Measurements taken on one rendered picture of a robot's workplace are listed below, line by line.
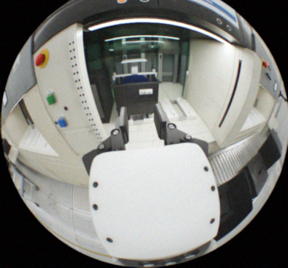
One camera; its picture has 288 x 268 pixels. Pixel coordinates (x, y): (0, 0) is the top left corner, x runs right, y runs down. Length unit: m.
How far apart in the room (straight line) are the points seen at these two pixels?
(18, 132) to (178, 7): 1.84
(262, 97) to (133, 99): 1.89
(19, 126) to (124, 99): 1.61
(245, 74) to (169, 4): 0.37
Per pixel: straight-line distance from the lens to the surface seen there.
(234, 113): 0.52
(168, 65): 1.23
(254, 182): 0.77
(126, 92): 0.49
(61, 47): 0.32
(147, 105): 0.53
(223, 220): 0.68
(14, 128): 1.73
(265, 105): 1.93
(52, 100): 0.36
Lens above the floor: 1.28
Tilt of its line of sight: 42 degrees down
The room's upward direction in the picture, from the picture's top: 2 degrees counter-clockwise
